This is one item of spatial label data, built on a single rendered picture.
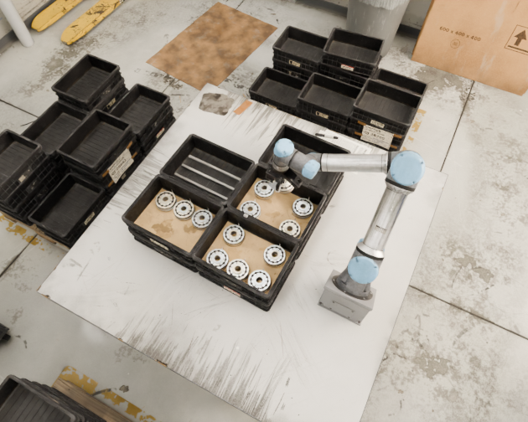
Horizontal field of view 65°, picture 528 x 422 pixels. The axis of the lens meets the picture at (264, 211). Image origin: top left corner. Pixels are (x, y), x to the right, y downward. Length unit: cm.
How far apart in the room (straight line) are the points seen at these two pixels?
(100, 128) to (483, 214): 278
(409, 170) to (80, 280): 160
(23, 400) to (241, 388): 106
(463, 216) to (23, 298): 309
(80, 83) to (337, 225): 216
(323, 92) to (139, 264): 189
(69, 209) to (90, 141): 47
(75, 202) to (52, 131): 58
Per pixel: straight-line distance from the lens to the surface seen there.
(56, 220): 301
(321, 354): 198
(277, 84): 345
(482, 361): 298
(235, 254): 197
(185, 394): 269
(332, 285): 183
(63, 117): 338
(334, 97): 324
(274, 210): 208
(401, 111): 310
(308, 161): 164
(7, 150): 320
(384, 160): 172
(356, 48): 349
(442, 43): 423
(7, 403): 247
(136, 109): 325
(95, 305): 217
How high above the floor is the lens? 263
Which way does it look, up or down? 60 degrees down
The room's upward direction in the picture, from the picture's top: straight up
